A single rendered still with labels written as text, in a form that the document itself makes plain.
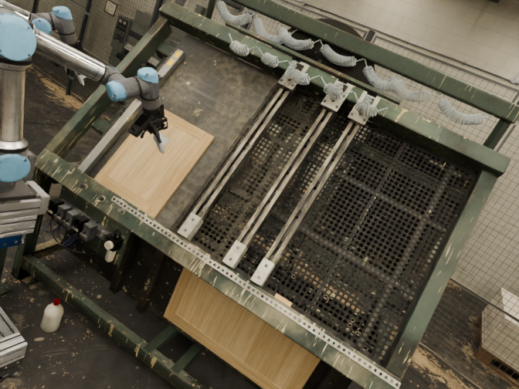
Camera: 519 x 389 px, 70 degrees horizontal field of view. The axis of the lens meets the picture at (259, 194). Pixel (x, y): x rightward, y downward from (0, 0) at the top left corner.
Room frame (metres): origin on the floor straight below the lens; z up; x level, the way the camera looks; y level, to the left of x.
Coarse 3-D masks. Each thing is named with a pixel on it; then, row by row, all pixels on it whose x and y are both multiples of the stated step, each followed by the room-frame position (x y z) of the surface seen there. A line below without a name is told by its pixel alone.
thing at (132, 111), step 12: (168, 60) 2.33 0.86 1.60; (180, 60) 2.37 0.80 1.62; (168, 72) 2.29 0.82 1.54; (132, 108) 2.11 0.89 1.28; (120, 120) 2.06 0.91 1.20; (108, 132) 2.01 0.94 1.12; (120, 132) 2.04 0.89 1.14; (108, 144) 1.97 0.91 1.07; (96, 156) 1.91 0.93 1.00; (84, 168) 1.86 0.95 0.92
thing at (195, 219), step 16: (304, 64) 2.26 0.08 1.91; (288, 80) 2.19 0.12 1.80; (288, 96) 2.21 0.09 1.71; (272, 112) 2.10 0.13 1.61; (256, 128) 2.05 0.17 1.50; (240, 144) 1.97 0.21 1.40; (256, 144) 2.04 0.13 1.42; (240, 160) 1.92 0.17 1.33; (224, 176) 1.88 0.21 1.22; (208, 192) 1.79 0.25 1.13; (208, 208) 1.75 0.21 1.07; (192, 224) 1.68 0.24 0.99
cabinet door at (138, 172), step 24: (168, 120) 2.10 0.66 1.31; (144, 144) 2.00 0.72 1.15; (168, 144) 2.01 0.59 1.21; (192, 144) 2.02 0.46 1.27; (120, 168) 1.90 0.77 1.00; (144, 168) 1.91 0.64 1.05; (168, 168) 1.92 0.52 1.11; (120, 192) 1.81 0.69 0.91; (144, 192) 1.82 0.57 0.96; (168, 192) 1.83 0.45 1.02
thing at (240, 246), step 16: (336, 80) 2.21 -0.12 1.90; (336, 112) 2.20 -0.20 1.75; (320, 128) 2.06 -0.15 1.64; (304, 144) 2.00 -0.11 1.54; (304, 160) 1.99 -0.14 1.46; (288, 176) 1.87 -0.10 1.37; (272, 192) 1.81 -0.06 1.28; (272, 208) 1.80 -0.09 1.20; (256, 224) 1.71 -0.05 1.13; (240, 240) 1.65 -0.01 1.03; (240, 256) 1.62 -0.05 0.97
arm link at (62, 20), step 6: (60, 6) 1.75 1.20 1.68; (54, 12) 1.71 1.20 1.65; (60, 12) 1.71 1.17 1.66; (66, 12) 1.73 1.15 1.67; (54, 18) 1.71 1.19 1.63; (60, 18) 1.72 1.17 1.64; (66, 18) 1.74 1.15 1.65; (72, 18) 1.77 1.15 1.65; (54, 24) 1.71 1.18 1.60; (60, 24) 1.73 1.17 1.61; (66, 24) 1.74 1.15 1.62; (72, 24) 1.77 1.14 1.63; (60, 30) 1.74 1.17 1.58; (66, 30) 1.75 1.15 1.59; (72, 30) 1.77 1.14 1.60
